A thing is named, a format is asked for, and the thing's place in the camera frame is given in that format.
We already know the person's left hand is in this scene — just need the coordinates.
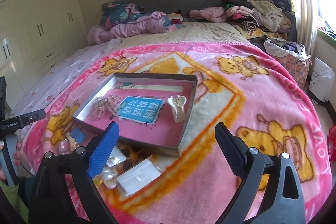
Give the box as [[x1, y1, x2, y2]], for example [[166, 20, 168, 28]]
[[0, 141, 22, 183]]

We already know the white paper shopping bag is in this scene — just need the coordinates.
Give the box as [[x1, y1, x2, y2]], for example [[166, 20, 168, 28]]
[[308, 57, 335, 102]]

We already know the floral fabric laundry bag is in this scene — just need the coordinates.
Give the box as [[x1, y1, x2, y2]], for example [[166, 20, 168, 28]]
[[264, 38, 311, 89]]

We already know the pink folded garment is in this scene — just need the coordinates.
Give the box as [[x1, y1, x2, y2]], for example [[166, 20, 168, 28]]
[[189, 7, 227, 23]]

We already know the green sleeve forearm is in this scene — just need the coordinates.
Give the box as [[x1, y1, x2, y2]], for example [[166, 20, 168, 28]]
[[1, 177, 29, 223]]

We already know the large pearl hair clip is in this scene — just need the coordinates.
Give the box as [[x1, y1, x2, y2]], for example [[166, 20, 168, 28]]
[[101, 169, 117, 189]]

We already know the pink cartoon bear blanket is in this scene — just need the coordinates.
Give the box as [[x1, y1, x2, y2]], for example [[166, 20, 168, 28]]
[[22, 43, 333, 223]]

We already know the pile of mixed clothes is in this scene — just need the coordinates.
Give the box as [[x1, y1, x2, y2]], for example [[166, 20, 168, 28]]
[[222, 0, 295, 39]]

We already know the white packet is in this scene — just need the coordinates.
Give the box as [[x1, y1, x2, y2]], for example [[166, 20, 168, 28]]
[[117, 159, 161, 196]]

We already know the beige spiral hair tie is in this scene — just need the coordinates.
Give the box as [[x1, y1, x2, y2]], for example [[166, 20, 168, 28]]
[[58, 133, 79, 154]]

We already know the dotted sheer bow hair clip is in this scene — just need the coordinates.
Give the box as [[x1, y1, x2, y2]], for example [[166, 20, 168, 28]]
[[91, 95, 121, 119]]

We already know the small blue box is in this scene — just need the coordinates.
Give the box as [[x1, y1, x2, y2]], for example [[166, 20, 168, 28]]
[[70, 128, 87, 144]]

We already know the cream built-in wardrobe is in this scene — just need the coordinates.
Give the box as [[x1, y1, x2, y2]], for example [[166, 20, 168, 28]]
[[1, 0, 87, 109]]

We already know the dark floral pillow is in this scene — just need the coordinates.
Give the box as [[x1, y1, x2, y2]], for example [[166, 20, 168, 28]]
[[100, 1, 145, 29]]

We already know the pink crumpled quilt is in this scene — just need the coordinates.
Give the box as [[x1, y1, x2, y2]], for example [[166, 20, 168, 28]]
[[87, 11, 185, 45]]

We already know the blue chinese text card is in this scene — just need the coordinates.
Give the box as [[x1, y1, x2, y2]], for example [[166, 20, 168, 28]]
[[118, 96, 163, 124]]

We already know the shallow grey cardboard box tray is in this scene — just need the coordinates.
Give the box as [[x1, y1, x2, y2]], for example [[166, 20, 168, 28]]
[[73, 73, 198, 157]]

